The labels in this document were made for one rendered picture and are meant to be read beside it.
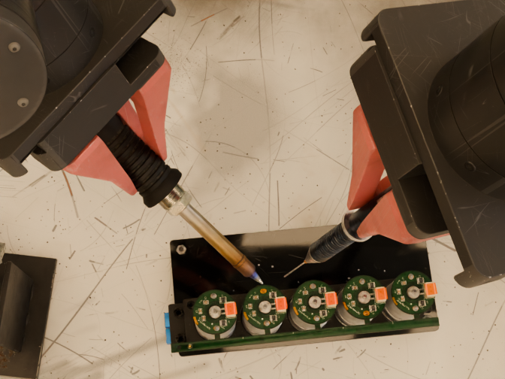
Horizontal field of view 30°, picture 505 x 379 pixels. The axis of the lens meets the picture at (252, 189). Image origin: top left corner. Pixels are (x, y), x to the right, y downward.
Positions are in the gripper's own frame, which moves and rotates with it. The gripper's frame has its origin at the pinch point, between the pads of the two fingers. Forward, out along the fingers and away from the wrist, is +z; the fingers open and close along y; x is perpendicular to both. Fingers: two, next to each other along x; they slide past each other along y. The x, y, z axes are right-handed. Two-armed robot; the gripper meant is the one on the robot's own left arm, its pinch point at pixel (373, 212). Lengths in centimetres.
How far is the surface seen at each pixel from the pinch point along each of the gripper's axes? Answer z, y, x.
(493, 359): 14.5, 7.5, 14.4
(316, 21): 15.3, -17.2, 11.5
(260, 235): 17.5, -4.1, 3.3
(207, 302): 14.3, -0.3, -2.8
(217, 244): 10.0, -2.4, -3.1
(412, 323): 10.6, 4.3, 7.1
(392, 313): 12.8, 3.2, 7.5
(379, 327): 11.3, 3.9, 5.3
